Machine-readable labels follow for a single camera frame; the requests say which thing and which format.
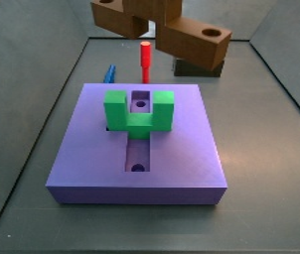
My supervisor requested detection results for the brown T-shaped block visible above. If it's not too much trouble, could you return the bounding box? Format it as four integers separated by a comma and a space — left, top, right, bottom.
91, 0, 231, 70

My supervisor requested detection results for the purple base board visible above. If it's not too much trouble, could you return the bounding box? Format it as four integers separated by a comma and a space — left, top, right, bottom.
47, 83, 226, 204

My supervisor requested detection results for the green U-shaped block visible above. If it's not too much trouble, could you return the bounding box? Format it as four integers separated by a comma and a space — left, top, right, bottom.
103, 90, 175, 140

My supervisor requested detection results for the blue hexagonal peg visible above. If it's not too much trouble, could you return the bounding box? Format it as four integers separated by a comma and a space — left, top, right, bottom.
103, 64, 115, 83

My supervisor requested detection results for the red hexagonal peg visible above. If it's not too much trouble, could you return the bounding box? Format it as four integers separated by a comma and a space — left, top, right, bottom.
140, 41, 151, 83

